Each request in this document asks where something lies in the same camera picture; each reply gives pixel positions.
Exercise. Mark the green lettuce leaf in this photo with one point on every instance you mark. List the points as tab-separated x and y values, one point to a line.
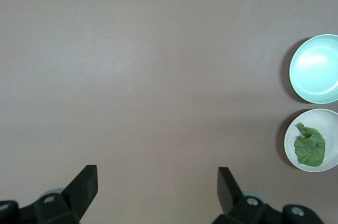
309	150

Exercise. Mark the beige round plate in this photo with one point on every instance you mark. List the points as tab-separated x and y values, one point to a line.
326	125

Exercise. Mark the pale green round plate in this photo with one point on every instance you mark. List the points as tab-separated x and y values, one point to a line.
314	76

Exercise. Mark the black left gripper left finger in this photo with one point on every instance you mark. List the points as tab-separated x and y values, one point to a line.
84	187

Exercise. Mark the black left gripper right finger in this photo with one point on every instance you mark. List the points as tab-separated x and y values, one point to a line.
227	192

